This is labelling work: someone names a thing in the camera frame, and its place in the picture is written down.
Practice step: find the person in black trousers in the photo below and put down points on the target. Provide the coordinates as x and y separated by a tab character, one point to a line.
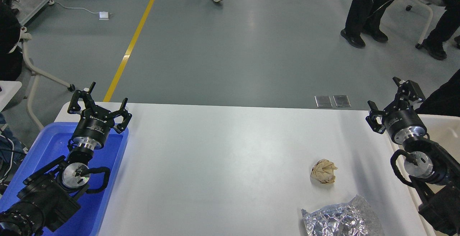
364	16

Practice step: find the left metal floor plate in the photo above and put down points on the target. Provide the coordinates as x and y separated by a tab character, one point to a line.
323	101

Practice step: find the white office chair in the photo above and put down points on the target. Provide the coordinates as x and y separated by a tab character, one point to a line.
426	4

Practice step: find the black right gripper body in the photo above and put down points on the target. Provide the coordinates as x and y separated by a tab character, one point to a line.
404	124

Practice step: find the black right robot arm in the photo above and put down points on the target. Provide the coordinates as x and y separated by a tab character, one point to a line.
422	164

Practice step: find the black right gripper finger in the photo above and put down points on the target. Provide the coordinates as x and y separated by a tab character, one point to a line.
371	119
408	94

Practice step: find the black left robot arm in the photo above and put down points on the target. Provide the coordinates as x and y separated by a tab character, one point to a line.
49	197

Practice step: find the blue plastic bin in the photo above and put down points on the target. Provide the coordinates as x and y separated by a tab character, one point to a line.
51	143

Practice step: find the crumpled beige paper ball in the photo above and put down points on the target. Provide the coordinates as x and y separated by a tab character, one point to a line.
324	171

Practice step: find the seated person in black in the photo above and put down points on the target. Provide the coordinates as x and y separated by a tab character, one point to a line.
447	25

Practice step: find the person in black at left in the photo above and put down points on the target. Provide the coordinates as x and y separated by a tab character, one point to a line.
11	58

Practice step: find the person in black at right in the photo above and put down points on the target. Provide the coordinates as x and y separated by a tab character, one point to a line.
444	101

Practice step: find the white power adapter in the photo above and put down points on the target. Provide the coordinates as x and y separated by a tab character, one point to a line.
103	15

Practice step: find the silver foil bag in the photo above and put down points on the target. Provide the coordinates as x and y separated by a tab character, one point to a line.
353	218

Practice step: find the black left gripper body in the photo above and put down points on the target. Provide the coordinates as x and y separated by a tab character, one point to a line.
92	129

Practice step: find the right metal floor plate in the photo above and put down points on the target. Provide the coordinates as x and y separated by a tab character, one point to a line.
341	101

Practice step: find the white chair frame left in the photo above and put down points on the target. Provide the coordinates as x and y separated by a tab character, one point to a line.
36	73

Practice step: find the white side table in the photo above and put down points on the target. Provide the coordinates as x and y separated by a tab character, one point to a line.
8	90

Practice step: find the metal floor plate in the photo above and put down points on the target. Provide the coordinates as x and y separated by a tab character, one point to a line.
323	101
341	101

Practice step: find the grey metal platform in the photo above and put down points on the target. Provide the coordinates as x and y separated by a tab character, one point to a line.
27	9

